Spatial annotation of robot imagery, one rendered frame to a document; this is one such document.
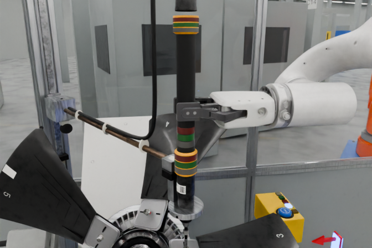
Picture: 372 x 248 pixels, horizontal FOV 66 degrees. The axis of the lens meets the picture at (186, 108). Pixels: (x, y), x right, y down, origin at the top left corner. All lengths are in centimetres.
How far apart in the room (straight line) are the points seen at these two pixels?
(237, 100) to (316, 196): 125
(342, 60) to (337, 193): 119
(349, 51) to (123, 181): 67
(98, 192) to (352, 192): 134
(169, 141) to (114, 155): 26
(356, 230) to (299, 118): 146
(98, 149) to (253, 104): 57
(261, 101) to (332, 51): 20
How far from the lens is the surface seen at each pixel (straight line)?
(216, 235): 71
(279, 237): 75
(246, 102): 49
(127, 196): 89
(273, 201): 107
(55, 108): 101
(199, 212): 57
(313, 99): 56
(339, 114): 59
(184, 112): 48
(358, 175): 178
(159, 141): 74
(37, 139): 68
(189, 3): 48
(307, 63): 66
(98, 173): 92
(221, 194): 146
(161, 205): 65
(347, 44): 62
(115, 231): 64
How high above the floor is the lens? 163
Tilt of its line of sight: 15 degrees down
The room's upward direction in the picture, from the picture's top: straight up
